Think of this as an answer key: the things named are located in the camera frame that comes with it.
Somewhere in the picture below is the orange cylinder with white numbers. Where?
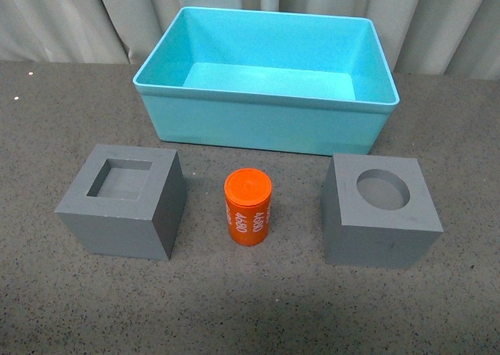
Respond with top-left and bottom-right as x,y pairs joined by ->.
224,167 -> 273,246

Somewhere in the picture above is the gray block with square hole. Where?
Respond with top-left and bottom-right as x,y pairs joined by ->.
55,145 -> 187,260

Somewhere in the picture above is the gray block with round hole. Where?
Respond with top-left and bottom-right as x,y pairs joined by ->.
321,153 -> 444,269

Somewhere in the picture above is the blue plastic box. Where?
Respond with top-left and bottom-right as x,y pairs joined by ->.
133,7 -> 399,156

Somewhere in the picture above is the white curtain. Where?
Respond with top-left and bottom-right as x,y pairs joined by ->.
1,0 -> 499,80

